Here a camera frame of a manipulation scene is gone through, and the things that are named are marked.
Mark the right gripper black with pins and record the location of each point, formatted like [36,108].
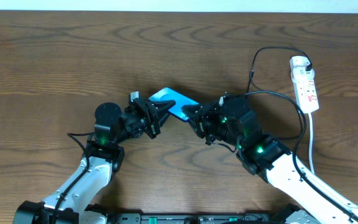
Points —
[202,118]

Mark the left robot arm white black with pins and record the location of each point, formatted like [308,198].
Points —
[101,161]

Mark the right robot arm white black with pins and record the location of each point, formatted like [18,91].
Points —
[232,121]

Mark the white power strip socket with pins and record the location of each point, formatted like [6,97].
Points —
[302,77]

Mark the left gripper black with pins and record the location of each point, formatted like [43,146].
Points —
[150,117]

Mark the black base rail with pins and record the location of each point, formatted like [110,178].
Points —
[137,218]

